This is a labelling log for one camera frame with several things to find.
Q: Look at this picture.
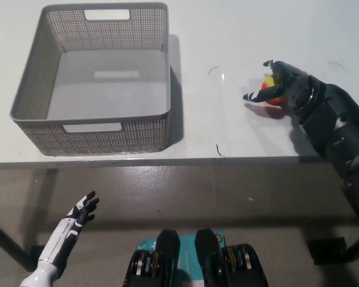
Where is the white and black left hand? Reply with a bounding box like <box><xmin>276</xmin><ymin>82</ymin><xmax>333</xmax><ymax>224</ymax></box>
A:
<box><xmin>37</xmin><ymin>191</ymin><xmax>100</xmax><ymax>268</ymax></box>

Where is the black and white right hand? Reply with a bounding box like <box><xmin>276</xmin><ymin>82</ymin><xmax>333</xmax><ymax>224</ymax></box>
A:
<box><xmin>242</xmin><ymin>59</ymin><xmax>321</xmax><ymax>116</ymax></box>

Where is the orange and yellow tennis ball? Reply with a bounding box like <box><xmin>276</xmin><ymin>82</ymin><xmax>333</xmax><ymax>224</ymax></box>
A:
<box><xmin>261</xmin><ymin>75</ymin><xmax>290</xmax><ymax>106</ymax></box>

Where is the black table foot plate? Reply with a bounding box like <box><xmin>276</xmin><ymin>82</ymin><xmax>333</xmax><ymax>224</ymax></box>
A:
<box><xmin>31</xmin><ymin>245</ymin><xmax>48</xmax><ymax>264</ymax></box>
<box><xmin>307</xmin><ymin>237</ymin><xmax>348</xmax><ymax>265</ymax></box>

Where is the grey perforated plastic basket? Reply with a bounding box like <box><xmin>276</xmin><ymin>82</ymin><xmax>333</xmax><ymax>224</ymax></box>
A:
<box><xmin>9</xmin><ymin>2</ymin><xmax>172</xmax><ymax>156</ymax></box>

